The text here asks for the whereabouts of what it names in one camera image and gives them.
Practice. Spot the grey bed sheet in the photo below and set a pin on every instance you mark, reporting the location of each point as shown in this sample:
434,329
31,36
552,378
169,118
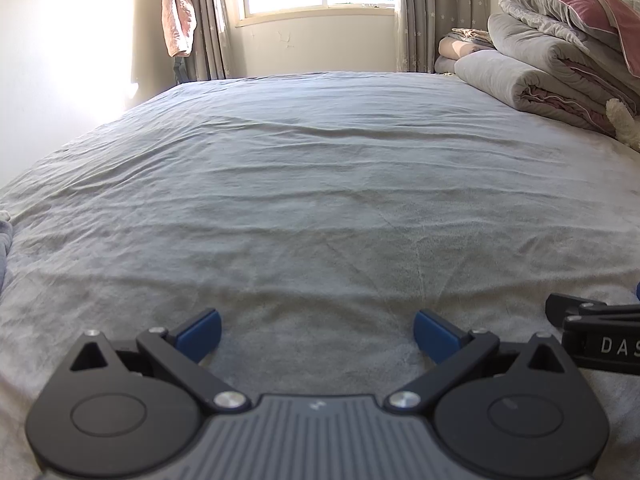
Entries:
317,213

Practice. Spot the pink hanging cloth bag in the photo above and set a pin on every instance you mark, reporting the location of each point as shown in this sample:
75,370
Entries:
179,24

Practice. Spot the grey folded garment pile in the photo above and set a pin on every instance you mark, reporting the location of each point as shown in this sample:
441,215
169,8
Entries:
6,237

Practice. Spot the grey right window curtain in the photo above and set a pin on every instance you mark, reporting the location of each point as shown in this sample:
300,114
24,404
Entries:
421,24

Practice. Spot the upper folded grey quilt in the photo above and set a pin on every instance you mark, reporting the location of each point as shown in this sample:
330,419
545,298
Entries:
598,73

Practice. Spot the grey left window curtain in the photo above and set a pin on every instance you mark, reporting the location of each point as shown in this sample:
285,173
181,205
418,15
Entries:
211,54

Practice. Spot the lower folded grey quilt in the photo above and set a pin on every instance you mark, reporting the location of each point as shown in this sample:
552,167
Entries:
529,89

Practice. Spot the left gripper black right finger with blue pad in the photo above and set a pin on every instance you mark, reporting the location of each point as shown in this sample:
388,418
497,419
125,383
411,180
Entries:
504,409

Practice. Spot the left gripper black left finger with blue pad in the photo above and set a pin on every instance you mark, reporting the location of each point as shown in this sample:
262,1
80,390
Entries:
119,409

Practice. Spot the white plush toy dog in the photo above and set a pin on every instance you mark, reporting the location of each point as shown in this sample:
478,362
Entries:
627,127

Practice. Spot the grey window curtain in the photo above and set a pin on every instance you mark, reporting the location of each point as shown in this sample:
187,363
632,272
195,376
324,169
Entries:
211,54
421,24

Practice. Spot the folded grey quilt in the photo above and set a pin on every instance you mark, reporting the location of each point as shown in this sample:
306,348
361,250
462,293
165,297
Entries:
598,73
529,89

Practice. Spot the light grey patterned quilt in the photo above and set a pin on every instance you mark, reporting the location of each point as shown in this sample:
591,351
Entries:
558,29

